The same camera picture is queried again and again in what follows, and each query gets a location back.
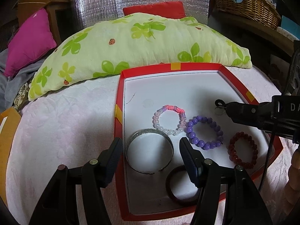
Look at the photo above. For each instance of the green floral pillow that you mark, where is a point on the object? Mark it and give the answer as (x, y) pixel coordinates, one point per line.
(136, 40)

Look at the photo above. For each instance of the right hand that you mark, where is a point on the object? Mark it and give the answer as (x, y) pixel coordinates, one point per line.
(291, 190)

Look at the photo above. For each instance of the silver metal bangle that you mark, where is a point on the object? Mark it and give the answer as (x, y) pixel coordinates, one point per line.
(149, 151)

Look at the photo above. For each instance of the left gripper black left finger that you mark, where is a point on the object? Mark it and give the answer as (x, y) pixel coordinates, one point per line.
(100, 171)

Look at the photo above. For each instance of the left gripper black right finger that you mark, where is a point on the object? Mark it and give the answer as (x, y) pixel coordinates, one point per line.
(203, 172)

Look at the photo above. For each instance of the blue cardboard box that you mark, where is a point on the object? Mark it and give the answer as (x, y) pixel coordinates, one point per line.
(290, 26)

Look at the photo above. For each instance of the pink white towel blanket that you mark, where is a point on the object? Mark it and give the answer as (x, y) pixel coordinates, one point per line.
(73, 125)

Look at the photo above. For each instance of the magenta cushion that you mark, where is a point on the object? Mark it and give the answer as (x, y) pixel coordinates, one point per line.
(32, 41)

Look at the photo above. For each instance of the wicker basket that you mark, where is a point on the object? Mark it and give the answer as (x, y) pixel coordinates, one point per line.
(261, 11)

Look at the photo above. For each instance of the wooden shelf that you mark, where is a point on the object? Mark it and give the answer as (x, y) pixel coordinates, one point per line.
(265, 32)

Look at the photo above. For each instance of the red cushion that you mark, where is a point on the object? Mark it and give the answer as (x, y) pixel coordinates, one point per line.
(167, 9)

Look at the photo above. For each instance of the grey bed sheet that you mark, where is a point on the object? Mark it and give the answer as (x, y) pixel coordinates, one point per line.
(10, 86)

